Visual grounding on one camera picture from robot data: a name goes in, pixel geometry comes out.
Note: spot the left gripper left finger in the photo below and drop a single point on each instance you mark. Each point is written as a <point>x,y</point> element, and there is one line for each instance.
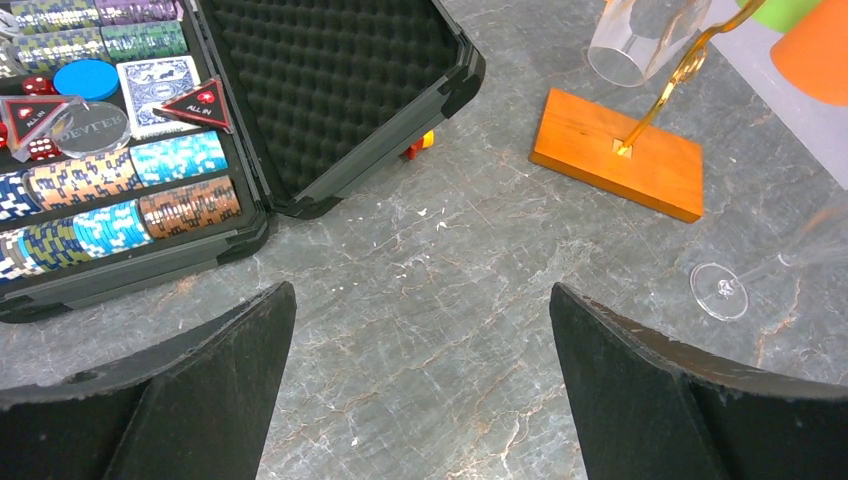
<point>195,406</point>

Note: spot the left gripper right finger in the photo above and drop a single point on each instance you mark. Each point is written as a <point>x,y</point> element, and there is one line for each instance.
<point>646,406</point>

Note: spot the clear flute wine glass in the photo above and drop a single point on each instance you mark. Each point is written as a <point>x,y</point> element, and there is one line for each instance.
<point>724,294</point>

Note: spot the clear round wine glass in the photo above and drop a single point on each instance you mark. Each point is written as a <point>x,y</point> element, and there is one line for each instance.
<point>633,39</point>

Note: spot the orange wine glass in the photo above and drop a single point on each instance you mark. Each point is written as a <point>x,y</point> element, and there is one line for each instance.
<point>812,56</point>

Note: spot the green wine glass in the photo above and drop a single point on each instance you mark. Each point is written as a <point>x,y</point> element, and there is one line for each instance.
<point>782,15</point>

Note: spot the black poker chip case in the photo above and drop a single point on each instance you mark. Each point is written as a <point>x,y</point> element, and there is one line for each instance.
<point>322,94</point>

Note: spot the clear dealer button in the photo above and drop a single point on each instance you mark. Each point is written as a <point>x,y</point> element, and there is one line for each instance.
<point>90,128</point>

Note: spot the red all-in triangle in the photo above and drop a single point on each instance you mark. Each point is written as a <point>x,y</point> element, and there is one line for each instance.
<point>204,105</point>
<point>29,117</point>

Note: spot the playing card deck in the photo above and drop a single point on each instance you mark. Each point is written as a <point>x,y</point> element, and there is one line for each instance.
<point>148,84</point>

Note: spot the red yellow small toy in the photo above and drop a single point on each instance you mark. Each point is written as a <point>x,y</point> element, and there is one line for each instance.
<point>425,142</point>

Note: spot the blue round chip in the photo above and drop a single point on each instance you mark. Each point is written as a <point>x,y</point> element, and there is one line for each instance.
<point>92,80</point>

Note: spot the gold wire glass rack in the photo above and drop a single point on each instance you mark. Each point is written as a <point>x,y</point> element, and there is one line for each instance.
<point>627,157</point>

